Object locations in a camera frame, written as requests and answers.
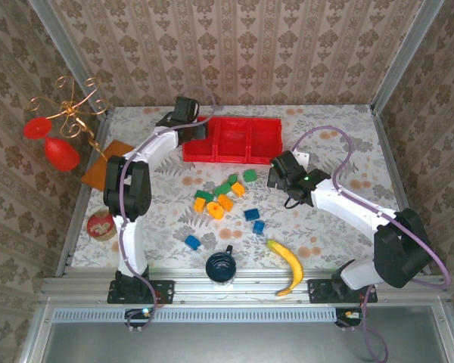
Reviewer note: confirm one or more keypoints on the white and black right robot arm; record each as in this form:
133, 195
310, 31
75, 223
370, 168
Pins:
348, 204

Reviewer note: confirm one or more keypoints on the grey metal panel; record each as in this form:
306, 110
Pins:
231, 344

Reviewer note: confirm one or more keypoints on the green long lego brick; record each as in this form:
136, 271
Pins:
204, 196

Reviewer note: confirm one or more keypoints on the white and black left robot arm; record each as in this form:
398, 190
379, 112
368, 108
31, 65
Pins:
131, 246

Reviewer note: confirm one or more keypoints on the yellow banana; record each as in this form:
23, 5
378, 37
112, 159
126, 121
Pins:
293, 264

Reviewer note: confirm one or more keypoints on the orange flat mat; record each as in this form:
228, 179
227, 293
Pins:
97, 173

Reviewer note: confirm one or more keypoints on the blue lego brick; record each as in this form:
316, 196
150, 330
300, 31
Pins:
192, 242
258, 227
252, 214

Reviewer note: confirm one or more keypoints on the red plastic wine glass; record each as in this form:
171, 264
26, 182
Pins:
62, 153

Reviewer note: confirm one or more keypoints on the green square lego brick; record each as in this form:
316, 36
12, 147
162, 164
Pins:
222, 189
232, 179
250, 175

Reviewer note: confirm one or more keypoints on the floral tablecloth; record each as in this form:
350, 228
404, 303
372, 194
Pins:
325, 234

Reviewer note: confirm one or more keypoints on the dark blue mug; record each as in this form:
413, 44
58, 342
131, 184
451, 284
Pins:
221, 266

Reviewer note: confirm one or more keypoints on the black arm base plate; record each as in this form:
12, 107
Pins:
162, 291
319, 291

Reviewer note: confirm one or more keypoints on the red plastic bin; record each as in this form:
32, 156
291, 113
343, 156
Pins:
196, 151
265, 141
232, 140

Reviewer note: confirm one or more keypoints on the aluminium upright post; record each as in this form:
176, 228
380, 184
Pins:
66, 56
405, 56

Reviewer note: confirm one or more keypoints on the black electronics board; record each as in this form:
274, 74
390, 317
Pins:
138, 314
350, 314

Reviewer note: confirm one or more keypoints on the aluminium frame rail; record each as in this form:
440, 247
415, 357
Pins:
249, 292
74, 230
388, 151

